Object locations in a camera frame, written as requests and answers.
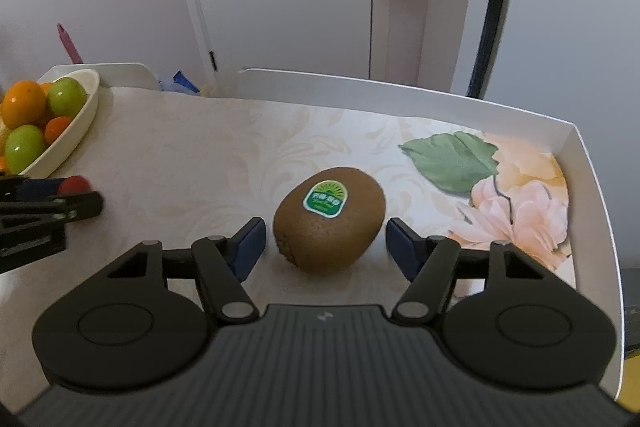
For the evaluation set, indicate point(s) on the brown kiwi with sticker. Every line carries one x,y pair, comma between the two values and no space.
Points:
330,227

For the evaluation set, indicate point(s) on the white tray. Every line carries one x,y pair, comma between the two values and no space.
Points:
500,107

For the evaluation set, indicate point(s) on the black door edge strip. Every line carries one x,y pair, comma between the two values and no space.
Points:
492,7

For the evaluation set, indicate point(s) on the blue white packet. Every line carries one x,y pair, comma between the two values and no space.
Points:
182,82

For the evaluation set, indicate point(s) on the green apple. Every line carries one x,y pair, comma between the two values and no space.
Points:
22,147
66,97

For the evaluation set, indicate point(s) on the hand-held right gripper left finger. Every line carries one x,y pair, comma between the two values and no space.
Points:
247,247

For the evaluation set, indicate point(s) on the red cherry tomato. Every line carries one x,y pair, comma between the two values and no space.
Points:
75,184

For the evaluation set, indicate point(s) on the white sliding door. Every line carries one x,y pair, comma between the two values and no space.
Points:
575,32

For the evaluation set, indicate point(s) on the door hinge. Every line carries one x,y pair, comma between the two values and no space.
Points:
212,59

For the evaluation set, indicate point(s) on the pink plastic object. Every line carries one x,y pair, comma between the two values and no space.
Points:
70,44

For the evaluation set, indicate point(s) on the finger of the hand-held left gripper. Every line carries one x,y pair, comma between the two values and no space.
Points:
40,187
80,206

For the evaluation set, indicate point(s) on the large orange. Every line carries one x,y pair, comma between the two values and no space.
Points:
22,104
45,88

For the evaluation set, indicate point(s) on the white oval bowl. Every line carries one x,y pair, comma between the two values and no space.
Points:
75,132

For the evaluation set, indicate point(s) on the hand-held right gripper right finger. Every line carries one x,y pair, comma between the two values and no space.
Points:
402,247

